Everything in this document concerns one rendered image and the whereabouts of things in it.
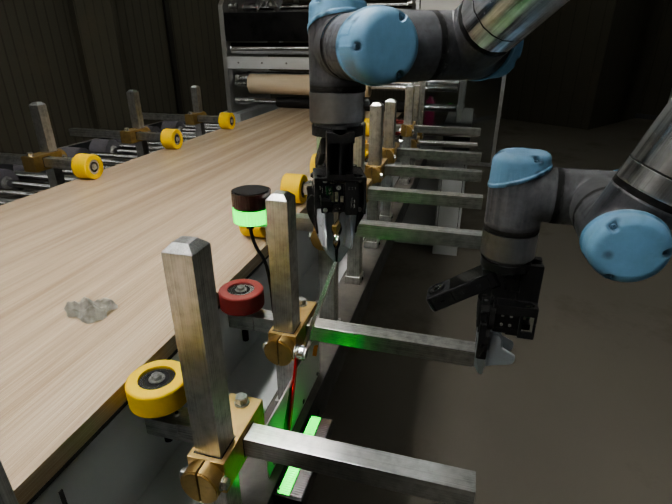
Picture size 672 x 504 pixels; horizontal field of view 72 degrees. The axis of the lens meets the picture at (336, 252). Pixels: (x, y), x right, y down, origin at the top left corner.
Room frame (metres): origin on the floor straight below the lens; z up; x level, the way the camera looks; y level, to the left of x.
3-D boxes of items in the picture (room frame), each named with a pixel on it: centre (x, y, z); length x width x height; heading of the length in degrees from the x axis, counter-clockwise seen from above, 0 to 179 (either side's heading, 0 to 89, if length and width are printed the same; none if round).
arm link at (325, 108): (0.66, 0.00, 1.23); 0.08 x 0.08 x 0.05
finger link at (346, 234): (0.65, -0.02, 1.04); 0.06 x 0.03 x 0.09; 5
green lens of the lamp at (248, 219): (0.68, 0.13, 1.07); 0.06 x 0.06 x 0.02
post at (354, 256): (1.15, -0.05, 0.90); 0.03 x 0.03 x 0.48; 74
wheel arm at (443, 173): (1.41, -0.19, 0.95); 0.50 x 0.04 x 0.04; 74
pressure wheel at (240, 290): (0.73, 0.17, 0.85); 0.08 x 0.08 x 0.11
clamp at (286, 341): (0.69, 0.08, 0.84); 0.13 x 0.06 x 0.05; 164
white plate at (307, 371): (0.63, 0.07, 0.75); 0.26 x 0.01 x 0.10; 164
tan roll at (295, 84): (3.08, -0.02, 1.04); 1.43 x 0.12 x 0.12; 74
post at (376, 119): (1.39, -0.12, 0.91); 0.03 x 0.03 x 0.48; 74
